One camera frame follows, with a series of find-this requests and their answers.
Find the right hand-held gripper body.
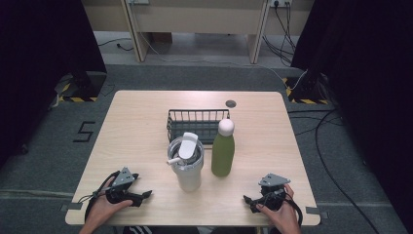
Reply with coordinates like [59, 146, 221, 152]
[257, 173, 291, 212]

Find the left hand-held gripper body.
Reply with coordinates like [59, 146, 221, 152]
[105, 167, 144, 207]

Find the white tumbler with lid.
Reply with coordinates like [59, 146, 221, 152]
[167, 132, 206, 193]

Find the green bottle with white cap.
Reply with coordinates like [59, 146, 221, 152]
[210, 118, 236, 177]

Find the black wire basket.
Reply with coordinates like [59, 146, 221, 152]
[166, 108, 231, 146]

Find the person's right hand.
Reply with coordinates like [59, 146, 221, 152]
[255, 183, 302, 228]

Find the person's left hand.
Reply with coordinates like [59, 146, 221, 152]
[87, 185, 134, 226]

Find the person's striped dark clothing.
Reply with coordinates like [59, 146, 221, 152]
[122, 225, 271, 234]

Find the grey tape strip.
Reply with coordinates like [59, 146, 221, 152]
[59, 202, 84, 213]
[305, 206, 330, 220]

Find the stand base with hazard tape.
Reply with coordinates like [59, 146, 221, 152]
[282, 73, 329, 105]
[54, 71, 108, 103]

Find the black curtain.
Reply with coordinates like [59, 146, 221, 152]
[290, 0, 413, 228]
[0, 0, 108, 167]

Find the beige wooden desk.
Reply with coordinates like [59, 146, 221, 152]
[81, 0, 317, 65]

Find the left hand-held gripper cable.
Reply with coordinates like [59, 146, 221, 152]
[77, 170, 122, 223]

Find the hand-held gripper cable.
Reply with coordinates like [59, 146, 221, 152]
[283, 193, 304, 227]
[77, 170, 122, 223]

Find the right hand-held gripper cable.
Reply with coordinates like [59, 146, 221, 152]
[283, 193, 304, 227]

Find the long black floor cable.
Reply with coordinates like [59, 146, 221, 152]
[286, 108, 382, 234]

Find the short black floor cable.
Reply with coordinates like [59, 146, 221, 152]
[96, 37, 134, 53]

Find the bundle of black cables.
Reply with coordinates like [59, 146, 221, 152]
[261, 2, 298, 67]

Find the white wall socket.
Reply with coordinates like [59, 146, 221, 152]
[269, 0, 294, 9]

